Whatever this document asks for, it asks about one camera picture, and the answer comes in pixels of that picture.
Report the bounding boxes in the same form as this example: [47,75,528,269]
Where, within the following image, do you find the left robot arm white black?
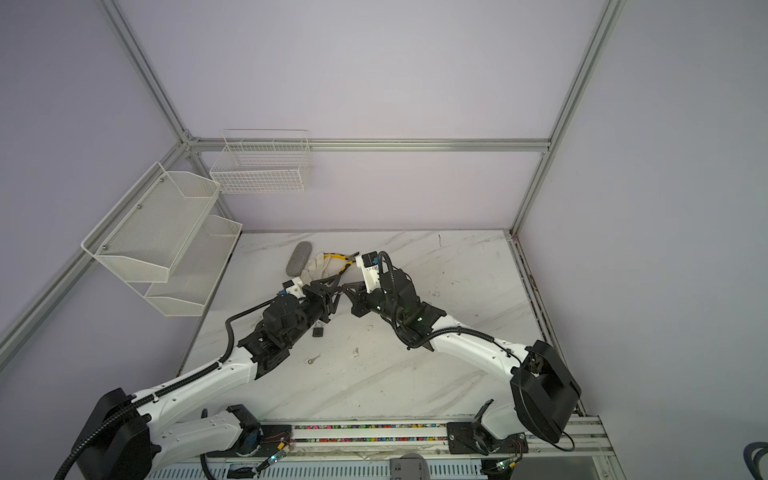
[55,276,341,479]

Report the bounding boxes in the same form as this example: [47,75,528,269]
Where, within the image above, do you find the white wire basket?
[210,129,313,194]

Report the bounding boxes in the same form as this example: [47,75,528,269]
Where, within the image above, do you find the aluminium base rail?
[107,416,628,480]

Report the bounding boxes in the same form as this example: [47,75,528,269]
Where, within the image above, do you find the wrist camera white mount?
[356,251,382,294]
[278,279,305,299]

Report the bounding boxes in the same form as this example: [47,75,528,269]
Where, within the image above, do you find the grey round object bottom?
[389,453,431,480]

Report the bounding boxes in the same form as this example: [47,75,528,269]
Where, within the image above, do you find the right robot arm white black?
[339,270,582,453]

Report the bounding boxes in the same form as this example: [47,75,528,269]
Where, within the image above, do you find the yellow black pliers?
[322,252,359,281]

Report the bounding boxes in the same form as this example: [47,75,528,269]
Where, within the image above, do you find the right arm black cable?
[377,250,577,452]

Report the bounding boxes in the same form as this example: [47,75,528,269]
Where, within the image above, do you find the white two-tier mesh shelf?
[81,163,242,317]

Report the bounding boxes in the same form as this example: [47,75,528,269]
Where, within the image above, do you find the grey oval sharpening stone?
[285,241,313,278]

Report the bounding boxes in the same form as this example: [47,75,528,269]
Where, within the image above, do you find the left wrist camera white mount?
[278,279,305,299]

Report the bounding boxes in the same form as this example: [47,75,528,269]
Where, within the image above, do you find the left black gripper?
[283,274,341,347]

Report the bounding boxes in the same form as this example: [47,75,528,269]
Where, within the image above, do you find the white work glove yellow cuff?
[299,252,335,284]

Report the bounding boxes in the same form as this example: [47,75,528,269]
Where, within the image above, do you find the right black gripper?
[339,280,403,324]

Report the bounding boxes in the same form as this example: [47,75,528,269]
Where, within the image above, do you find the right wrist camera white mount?
[356,251,382,294]

